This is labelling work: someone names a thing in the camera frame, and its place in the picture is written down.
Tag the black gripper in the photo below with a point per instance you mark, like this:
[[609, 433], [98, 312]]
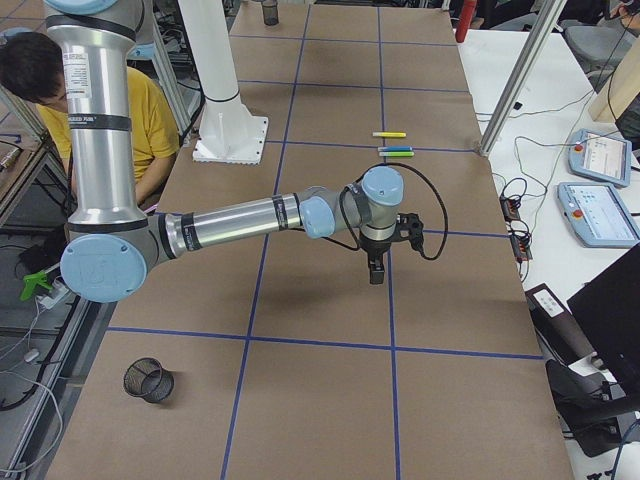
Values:
[[374, 248]]

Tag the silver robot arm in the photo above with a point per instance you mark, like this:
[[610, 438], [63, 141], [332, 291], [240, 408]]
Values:
[[113, 243]]

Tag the green highlighter pen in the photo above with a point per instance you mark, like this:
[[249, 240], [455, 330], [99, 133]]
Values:
[[396, 154]]

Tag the blue highlighter pen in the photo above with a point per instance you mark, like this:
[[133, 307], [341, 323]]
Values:
[[395, 149]]

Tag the yellow highlighter pen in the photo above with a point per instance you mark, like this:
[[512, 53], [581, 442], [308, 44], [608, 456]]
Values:
[[389, 135]]

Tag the blue tape line crosswise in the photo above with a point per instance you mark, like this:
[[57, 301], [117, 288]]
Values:
[[369, 147]]

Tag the blue teach pendant near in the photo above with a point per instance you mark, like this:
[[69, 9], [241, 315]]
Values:
[[597, 214]]

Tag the blue teach pendant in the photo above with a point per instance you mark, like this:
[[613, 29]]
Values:
[[601, 157], [597, 214]]

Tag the black laptop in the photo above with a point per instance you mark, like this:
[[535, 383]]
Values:
[[607, 311]]

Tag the blue teach pendant far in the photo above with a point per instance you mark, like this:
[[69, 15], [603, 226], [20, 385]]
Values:
[[601, 157]]

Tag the black mesh cup near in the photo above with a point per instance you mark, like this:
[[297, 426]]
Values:
[[147, 379]]

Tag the green clamp tool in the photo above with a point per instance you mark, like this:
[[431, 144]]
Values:
[[34, 280]]

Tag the person in yellow shirt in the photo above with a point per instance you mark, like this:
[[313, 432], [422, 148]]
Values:
[[112, 125]]

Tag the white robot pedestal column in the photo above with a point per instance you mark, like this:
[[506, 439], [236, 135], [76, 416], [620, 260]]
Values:
[[228, 132]]

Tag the grey aluminium frame post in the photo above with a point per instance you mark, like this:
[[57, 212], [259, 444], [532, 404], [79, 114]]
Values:
[[533, 46]]

